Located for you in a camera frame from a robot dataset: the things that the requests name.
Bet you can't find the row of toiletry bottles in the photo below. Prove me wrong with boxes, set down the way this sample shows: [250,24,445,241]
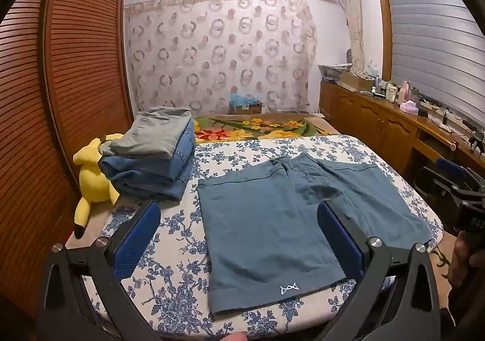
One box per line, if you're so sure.
[369,75,399,102]

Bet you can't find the colourful flower blanket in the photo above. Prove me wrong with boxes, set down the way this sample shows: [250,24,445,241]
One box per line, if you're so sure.
[193,115,342,142]

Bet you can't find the tied beige curtain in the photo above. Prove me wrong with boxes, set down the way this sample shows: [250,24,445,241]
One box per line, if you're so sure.
[337,0,366,74]

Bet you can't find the teal short pants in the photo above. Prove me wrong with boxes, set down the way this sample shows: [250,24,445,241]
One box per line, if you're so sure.
[197,153,434,317]

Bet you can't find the folded blue jeans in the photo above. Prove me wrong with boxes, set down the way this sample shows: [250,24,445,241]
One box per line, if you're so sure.
[99,120,197,201]

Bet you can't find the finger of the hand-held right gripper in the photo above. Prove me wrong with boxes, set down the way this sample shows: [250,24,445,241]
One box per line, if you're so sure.
[435,158,485,194]
[415,166,485,210]

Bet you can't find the yellow plush toy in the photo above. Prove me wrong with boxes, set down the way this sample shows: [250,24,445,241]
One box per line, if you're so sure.
[73,132,124,239]

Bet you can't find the stack of newspapers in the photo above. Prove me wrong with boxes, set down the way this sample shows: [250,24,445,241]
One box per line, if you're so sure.
[318,63,353,82]

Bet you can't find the open cardboard box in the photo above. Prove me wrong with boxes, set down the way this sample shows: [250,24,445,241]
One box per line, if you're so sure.
[339,72,374,92]

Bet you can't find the person's right forearm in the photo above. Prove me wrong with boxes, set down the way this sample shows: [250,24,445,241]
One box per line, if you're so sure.
[441,280,485,341]

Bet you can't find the pink bottle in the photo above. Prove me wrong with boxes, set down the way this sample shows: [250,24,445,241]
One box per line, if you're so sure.
[398,80,413,103]

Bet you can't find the grey window blind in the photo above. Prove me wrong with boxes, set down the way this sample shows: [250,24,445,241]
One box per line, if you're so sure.
[381,0,485,129]

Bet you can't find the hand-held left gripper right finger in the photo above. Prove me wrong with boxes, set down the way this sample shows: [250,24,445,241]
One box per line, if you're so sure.
[317,200,442,341]

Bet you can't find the ring patterned sheer curtain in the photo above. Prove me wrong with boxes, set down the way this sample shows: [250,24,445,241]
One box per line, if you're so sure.
[123,0,317,114]

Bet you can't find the blue floral white bedsheet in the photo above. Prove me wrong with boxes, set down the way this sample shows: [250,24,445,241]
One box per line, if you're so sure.
[81,134,444,339]

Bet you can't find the long wooden sideboard cabinet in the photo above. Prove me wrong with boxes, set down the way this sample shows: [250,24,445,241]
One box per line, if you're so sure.
[319,79,485,182]

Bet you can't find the brown slatted wooden wardrobe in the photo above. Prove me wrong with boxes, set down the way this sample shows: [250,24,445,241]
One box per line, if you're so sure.
[0,0,135,322]

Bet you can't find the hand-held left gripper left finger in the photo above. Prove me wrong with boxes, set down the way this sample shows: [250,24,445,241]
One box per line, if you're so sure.
[38,201,162,341]

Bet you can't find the person's right hand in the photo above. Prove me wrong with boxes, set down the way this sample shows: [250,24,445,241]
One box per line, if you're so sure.
[447,229,485,289]

